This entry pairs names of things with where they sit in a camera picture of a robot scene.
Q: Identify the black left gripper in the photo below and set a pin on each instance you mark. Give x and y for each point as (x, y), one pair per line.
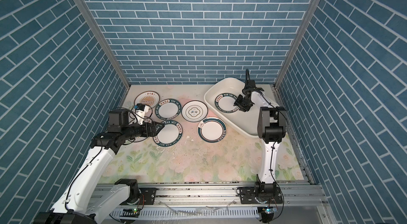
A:
(153, 131)

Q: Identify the green red ring plate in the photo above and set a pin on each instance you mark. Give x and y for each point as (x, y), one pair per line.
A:
(212, 130)

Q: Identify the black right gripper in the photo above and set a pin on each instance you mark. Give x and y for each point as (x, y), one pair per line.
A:
(238, 102)

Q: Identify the white plastic bin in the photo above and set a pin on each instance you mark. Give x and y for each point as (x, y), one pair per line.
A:
(243, 122)

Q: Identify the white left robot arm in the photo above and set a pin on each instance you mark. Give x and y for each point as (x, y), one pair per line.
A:
(73, 205)

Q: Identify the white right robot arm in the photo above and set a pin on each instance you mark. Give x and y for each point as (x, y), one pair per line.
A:
(271, 129)

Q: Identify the floral table mat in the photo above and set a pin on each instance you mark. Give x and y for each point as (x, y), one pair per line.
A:
(235, 158)

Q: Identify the aluminium corner post left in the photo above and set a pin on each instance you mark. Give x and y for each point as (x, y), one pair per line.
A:
(89, 19)

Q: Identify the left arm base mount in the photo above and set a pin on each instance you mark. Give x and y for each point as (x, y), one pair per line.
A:
(137, 196)

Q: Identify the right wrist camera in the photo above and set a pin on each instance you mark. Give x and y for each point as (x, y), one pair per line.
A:
(250, 85)

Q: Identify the green rim plate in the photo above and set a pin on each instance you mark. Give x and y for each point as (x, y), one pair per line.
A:
(225, 103)
(168, 109)
(170, 134)

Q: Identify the white plate grey emblem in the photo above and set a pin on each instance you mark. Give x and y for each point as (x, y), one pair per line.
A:
(194, 111)

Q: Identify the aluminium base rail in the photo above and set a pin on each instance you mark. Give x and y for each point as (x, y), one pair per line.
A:
(219, 200)

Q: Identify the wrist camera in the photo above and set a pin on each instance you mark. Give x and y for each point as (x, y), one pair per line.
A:
(125, 116)
(250, 85)

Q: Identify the orange sunburst plate far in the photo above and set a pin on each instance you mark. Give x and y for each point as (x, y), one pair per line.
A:
(150, 98)

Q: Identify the aluminium corner post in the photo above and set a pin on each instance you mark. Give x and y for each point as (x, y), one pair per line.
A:
(296, 42)
(89, 19)

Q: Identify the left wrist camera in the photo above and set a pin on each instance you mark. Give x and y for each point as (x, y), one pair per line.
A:
(125, 116)

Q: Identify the aluminium corner post right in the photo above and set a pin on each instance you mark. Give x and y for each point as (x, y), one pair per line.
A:
(296, 42)

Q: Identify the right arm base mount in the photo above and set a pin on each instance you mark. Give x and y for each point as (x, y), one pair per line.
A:
(260, 193)

